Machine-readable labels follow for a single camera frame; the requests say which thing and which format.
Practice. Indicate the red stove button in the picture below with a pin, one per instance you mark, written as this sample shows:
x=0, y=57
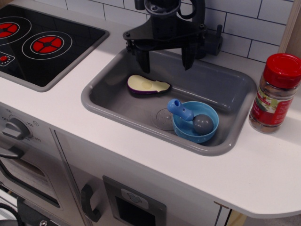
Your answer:
x=3, y=58

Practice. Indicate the black toy stove top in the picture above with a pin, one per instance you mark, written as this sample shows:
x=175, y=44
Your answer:
x=41, y=48

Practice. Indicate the light blue plastic bowl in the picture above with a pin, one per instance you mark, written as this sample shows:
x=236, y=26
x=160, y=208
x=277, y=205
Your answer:
x=185, y=129

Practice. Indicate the red lid spice jar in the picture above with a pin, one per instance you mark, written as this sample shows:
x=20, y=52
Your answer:
x=278, y=85

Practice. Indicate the grey plastic sink basin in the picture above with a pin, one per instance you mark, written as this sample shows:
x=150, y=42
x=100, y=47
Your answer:
x=151, y=102

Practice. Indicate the dark grey cabinet handle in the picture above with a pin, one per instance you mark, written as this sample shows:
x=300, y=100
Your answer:
x=86, y=194

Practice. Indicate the toy eggplant half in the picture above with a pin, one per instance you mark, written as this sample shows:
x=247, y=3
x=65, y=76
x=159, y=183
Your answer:
x=141, y=85

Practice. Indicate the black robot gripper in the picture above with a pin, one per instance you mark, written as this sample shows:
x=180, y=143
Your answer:
x=164, y=30

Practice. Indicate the grey oven door handle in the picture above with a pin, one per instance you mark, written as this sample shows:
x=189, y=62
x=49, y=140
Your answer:
x=11, y=153

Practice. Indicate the grey oven knob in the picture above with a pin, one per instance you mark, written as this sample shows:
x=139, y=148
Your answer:
x=14, y=128

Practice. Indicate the blue grey toy spoon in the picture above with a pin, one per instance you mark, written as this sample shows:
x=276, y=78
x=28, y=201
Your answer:
x=202, y=123

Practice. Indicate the dark grey toy faucet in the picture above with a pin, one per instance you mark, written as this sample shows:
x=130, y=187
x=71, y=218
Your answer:
x=212, y=41

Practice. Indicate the grey dishwasher control panel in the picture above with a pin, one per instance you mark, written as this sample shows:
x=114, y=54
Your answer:
x=132, y=207

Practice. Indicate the wooden side post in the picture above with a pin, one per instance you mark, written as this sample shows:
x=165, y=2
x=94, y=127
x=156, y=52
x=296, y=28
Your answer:
x=291, y=40

